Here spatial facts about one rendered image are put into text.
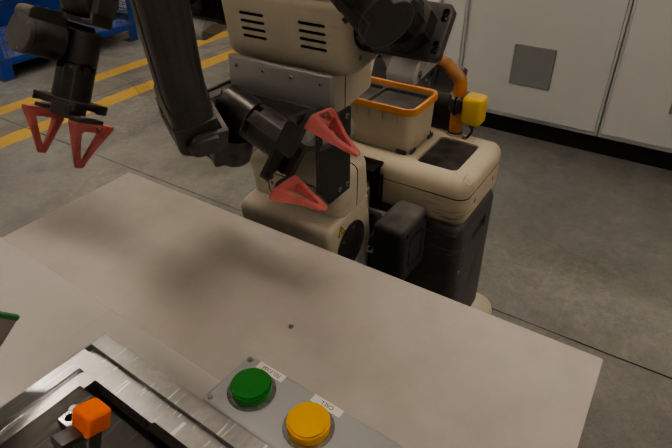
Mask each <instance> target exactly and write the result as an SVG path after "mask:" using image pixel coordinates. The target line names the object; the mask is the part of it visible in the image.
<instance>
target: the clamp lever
mask: <svg viewBox="0 0 672 448"><path fill-rule="evenodd" d="M110 418H111V408H110V407H109V406H108V405H106V404H105V403H104V402H103V401H101V400H100V399H99V398H97V397H94V398H92V399H90V400H87V401H85V402H83V403H81V404H79V405H77V406H75V407H74V408H73V411H72V422H71V426H70V427H68V428H66V429H64V430H62V431H59V432H57V433H55V434H53V435H52V436H51V439H50V442H51V443H52V444H53V445H54V446H55V447H56V448H71V447H73V446H75V445H76V448H101V441H102V432H103V431H104V430H105V429H107V428H109V425H110Z"/></svg>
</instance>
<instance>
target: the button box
mask: <svg viewBox="0 0 672 448"><path fill-rule="evenodd" d="M248 368H259V369H262V370H264V371H266V372H267V373H268V374H269V375H270V377H271V381H272V392H271V395H270V397H269V398H268V399H267V400H266V401H265V402H264V403H262V404H260V405H258V406H254V407H243V406H240V405H238V404H237V403H235V402H234V400H233V399H232V397H231V391H230V383H231V381H232V379H233V377H234V376H235V375H236V374H237V373H239V372H240V371H242V370H244V369H248ZM202 400H203V401H205V402H206V403H207V404H209V405H210V406H212V407H213V408H215V409H216V410H218V411H219V412H220V413H222V414H223V415H225V416H226V417H228V418H229V419H231V420H232V421H233V422H235V423H236V424H238V425H239V426H241V427H242V428H244V429H245V430H246V431H248V432H249V433H251V434H252V435H254V436H255V437H257V438H258V439H259V440H261V441H262V442H264V443H265V444H267V445H268V446H270V447H271V448H405V447H403V446H402V445H400V444H398V443H397V442H395V441H393V440H392V439H390V438H388V437H387V436H385V435H383V434H382V433H380V432H378V431H377V430H375V429H373V428H372V427H370V426H368V425H367V424H365V423H363V422H362V421H360V420H358V419H357V418H355V417H353V416H352V415H350V414H348V413H347V412H345V411H343V410H342V409H340V408H338V407H337V406H335V405H333V404H332V403H330V402H328V401H327V400H325V399H323V398H322V397H320V396H318V395H317V394H315V393H313V392H311V391H310V390H308V389H306V388H305V387H303V386H301V385H300V384H298V383H296V382H295V381H293V380H291V379H290V378H288V377H287V376H285V375H283V374H282V373H280V372H278V371H277V370H275V369H273V368H271V367H270V366H268V365H266V364H265V363H263V362H261V361H260V360H258V359H256V358H255V357H253V356H248V357H247V358H246V359H245V360H243V361H242V362H241V363H240V364H239V365H238V366H237V367H236V368H235V369H234V370H233V371H232V372H230V373H229V374H228V375H227V376H226V377H225V378H224V379H223V380H222V381H221V382H220V383H218V384H217V385H216V386H215V387H214V388H213V389H212V390H211V391H210V392H209V393H208V394H206V395H205V396H204V397H203V399H202ZM304 402H314V403H318V404H320V405H322V406H323V407H324V408H325V409H326V410H327V411H328V413H329V415H330V432H329V434H328V436H327V437H326V438H325V439H324V440H323V441H322V442H320V443H319V444H316V445H313V446H303V445H299V444H297V443H295V442H294V441H292V440H291V438H290V437H289V435H288V433H287V427H286V419H287V415H288V413H289V412H290V410H291V409H292V408H293V407H295V406H296V405H298V404H301V403H304Z"/></svg>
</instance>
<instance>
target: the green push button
mask: <svg viewBox="0 0 672 448"><path fill-rule="evenodd" d="M230 391H231V397H232V399H233V400H234V402H235V403H237V404H238V405H240V406H243V407H254V406H258V405H260V404H262V403H264V402H265V401H266V400H267V399H268V398H269V397H270V395H271V392H272V381H271V377H270V375H269V374H268V373H267V372H266V371H264V370H262V369H259V368H248V369H244V370H242V371H240V372H239V373H237V374H236V375H235V376H234V377H233V379H232V381H231V383H230Z"/></svg>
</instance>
